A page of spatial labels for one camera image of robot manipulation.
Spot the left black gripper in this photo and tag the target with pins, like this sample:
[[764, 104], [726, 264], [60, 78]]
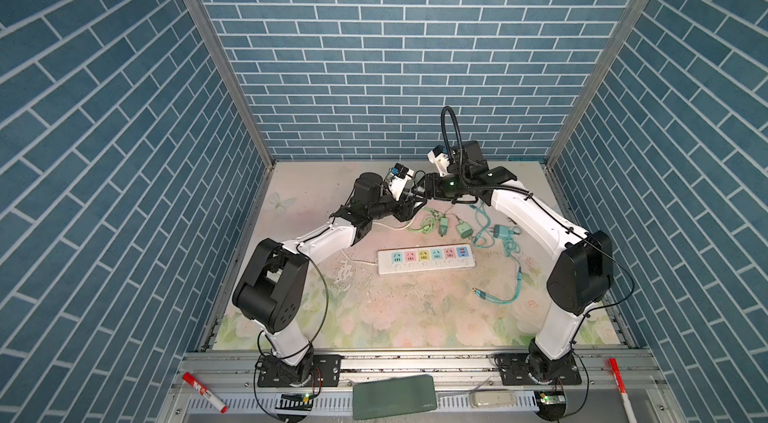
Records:
[[402, 209]]

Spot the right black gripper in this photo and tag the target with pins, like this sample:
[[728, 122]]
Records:
[[432, 187]]

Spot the green charger plug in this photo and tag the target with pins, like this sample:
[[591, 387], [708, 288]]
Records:
[[444, 225], [464, 230]]

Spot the white power strip coloured sockets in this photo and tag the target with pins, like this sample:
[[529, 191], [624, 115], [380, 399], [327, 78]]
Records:
[[422, 259]]

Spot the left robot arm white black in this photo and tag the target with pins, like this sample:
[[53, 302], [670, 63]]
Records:
[[270, 289]]

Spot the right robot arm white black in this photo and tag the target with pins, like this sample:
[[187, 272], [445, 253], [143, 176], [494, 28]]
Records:
[[581, 268]]

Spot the green rectangular pad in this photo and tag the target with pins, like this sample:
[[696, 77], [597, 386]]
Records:
[[394, 397]]

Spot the red white pen right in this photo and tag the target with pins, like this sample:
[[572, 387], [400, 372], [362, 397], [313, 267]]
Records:
[[626, 402]]

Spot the red marker left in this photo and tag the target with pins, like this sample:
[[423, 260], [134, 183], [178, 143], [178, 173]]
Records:
[[210, 397]]

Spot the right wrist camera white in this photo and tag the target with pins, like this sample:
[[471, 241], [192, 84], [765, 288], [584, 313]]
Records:
[[440, 159]]

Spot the teal charger with cable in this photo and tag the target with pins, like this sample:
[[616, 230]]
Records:
[[488, 233]]

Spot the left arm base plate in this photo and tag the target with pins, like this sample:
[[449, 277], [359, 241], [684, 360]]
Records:
[[273, 372]]

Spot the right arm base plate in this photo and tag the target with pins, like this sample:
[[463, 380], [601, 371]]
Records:
[[521, 369]]

